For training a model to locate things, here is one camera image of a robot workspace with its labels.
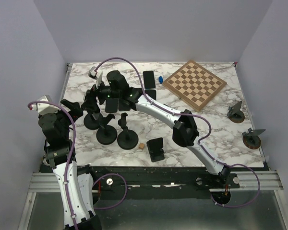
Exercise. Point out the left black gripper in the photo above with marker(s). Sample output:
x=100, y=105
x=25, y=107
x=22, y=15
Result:
x=76, y=110

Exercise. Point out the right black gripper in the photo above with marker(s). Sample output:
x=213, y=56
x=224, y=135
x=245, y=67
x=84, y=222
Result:
x=89, y=104

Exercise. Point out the round stand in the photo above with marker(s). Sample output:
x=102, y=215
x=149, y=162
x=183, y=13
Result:
x=251, y=138
x=92, y=121
x=106, y=134
x=235, y=114
x=127, y=139

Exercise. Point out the black phone blue edge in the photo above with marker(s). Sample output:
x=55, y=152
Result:
x=151, y=93

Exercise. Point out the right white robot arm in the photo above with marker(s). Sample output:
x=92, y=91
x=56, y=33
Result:
x=185, y=133

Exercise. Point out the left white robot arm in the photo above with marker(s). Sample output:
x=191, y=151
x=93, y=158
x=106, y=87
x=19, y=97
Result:
x=75, y=188

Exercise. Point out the black folding phone stand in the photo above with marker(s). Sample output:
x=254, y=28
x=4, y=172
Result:
x=155, y=149

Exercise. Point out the brown wooden cube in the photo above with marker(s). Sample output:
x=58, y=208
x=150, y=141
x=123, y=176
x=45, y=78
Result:
x=141, y=146

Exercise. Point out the blue plastic cap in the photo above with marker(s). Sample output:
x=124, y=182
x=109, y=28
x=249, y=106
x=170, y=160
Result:
x=160, y=79

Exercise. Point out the wooden chessboard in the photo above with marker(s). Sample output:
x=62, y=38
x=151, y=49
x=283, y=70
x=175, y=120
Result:
x=194, y=84

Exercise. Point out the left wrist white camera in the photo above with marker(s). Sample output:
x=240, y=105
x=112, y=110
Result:
x=44, y=108

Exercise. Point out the aluminium extrusion rail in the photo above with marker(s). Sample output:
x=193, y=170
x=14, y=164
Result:
x=242, y=181

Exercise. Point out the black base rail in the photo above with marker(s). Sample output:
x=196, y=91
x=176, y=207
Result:
x=122, y=175

